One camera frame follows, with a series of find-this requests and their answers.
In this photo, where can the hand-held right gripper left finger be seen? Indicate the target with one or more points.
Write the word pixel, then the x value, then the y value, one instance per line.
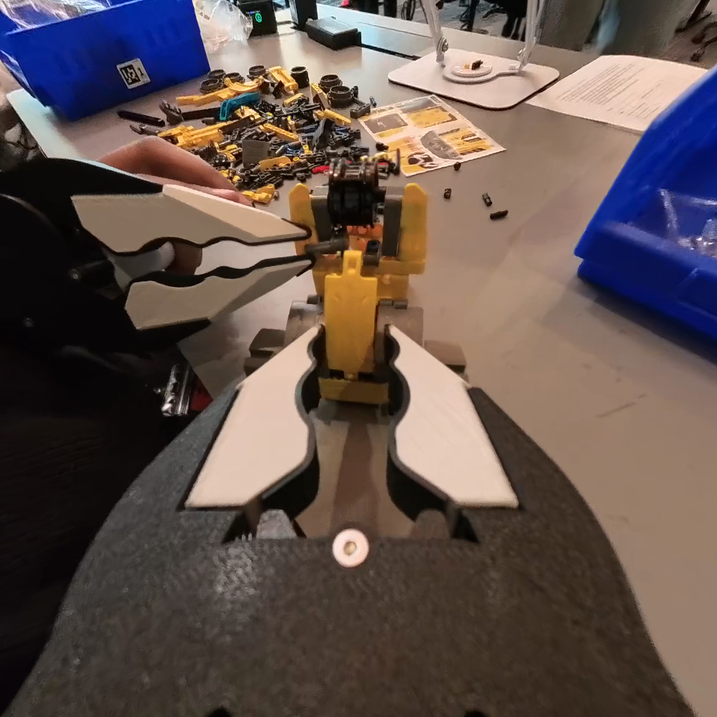
pixel 252 448

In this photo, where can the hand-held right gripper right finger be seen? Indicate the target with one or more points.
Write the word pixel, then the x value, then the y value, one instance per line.
pixel 448 442

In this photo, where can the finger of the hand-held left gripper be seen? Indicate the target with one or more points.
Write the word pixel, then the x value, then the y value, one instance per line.
pixel 185 299
pixel 196 218

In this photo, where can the yellow toy brick vehicle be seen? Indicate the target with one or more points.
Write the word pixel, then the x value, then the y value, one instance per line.
pixel 350 313

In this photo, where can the person's left hand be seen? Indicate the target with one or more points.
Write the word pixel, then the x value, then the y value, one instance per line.
pixel 162 162

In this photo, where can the metal clip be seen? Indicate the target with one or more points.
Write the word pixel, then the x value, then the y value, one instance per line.
pixel 176 389

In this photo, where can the pile of toy brick pieces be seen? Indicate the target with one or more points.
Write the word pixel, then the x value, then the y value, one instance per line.
pixel 252 129

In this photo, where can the crumpled clear plastic bag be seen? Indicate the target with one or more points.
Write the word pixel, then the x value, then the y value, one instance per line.
pixel 224 28

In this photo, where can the person's torso in dark sweater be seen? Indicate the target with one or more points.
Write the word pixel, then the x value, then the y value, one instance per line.
pixel 67 504

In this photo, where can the blue plastic storage bin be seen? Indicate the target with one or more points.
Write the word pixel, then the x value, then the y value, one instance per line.
pixel 627 257
pixel 73 56

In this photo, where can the black charger with green light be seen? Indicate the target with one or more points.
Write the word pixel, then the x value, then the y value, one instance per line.
pixel 257 19

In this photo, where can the black power adapter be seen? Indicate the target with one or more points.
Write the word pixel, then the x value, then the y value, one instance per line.
pixel 330 32

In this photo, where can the small black box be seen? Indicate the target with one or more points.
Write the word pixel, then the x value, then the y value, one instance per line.
pixel 306 12

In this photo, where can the yellow sticker sheet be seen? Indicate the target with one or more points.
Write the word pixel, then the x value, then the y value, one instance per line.
pixel 437 134

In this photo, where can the white book stand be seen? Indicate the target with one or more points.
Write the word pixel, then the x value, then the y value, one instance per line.
pixel 504 89

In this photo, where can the printed paper sheet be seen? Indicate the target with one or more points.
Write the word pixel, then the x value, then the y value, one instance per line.
pixel 616 89

